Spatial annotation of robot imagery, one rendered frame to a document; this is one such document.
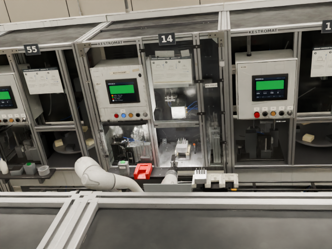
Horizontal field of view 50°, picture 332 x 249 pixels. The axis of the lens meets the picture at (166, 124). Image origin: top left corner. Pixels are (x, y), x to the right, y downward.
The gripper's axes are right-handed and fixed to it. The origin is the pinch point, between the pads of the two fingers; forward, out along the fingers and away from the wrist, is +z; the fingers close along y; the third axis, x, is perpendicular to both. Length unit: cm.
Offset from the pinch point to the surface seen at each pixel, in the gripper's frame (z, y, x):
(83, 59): 22, 78, 66
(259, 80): 18, 54, -65
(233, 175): 12, -24, -44
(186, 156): 36.3, -20.9, -2.9
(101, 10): 380, 64, 169
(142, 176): 6.8, -20.4, 30.7
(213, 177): 9.3, -23.8, -27.9
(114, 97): 18, 47, 46
